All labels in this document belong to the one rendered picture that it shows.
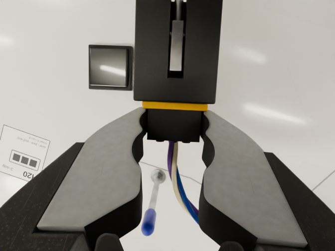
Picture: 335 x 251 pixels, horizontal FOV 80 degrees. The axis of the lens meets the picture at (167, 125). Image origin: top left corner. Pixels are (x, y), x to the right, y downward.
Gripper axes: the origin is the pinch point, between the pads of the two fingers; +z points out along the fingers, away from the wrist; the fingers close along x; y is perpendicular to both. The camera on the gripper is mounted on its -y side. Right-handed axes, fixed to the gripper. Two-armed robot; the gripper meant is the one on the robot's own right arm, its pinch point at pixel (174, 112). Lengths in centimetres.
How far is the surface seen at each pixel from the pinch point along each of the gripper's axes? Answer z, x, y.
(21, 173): 3.4, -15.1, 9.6
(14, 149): 4.4, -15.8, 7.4
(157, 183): 1.7, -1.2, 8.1
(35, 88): 6.9, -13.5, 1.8
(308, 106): 6.8, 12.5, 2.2
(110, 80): 6.5, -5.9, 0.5
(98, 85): 6.3, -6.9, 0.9
